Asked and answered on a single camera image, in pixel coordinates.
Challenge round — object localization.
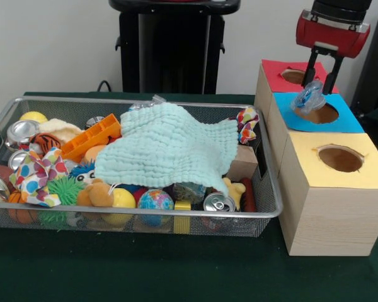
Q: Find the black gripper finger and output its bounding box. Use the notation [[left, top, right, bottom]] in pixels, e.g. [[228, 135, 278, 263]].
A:
[[301, 47, 319, 87], [321, 55, 343, 95]]

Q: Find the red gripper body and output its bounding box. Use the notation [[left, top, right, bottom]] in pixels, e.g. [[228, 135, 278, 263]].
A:
[[295, 9, 372, 60]]

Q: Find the clear plastic bottle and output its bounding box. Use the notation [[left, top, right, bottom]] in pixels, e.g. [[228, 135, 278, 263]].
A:
[[290, 80, 327, 114]]

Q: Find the wooden three-hole box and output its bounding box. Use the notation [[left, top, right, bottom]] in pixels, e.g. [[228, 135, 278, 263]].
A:
[[254, 59, 378, 257]]

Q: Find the metal mesh bin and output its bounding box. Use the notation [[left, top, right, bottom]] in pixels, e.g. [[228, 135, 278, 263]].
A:
[[0, 96, 284, 238]]

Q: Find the silver drink can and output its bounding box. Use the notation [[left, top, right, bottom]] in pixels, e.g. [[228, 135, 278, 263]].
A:
[[5, 119, 41, 151], [203, 191, 236, 212]]

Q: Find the mint waffle cloth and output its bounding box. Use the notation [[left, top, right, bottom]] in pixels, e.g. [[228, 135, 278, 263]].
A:
[[94, 102, 239, 194]]

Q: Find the globe print ball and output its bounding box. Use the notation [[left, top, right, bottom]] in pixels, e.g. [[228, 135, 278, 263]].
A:
[[137, 188, 175, 211]]

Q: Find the plain yellow ball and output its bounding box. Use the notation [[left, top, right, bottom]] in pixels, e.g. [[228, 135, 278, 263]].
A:
[[18, 111, 49, 124], [112, 187, 137, 209]]

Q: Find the orange plastic block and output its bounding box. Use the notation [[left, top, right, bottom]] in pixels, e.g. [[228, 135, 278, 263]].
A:
[[60, 113, 122, 163]]

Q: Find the brown teddy bear plush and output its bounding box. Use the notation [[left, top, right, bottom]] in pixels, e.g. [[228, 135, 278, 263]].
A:
[[77, 178, 116, 208]]

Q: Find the dark green tablecloth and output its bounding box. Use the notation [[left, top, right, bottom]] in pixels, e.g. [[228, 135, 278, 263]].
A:
[[0, 91, 378, 302]]

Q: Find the green spiky ball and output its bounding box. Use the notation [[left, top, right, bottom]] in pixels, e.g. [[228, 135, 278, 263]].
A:
[[47, 176, 85, 207]]

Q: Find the polka-dot colourful cloth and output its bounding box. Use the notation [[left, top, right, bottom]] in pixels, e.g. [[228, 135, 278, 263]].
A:
[[9, 147, 69, 208]]

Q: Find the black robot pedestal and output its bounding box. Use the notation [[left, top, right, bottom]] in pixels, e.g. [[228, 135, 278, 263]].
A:
[[108, 0, 242, 95]]

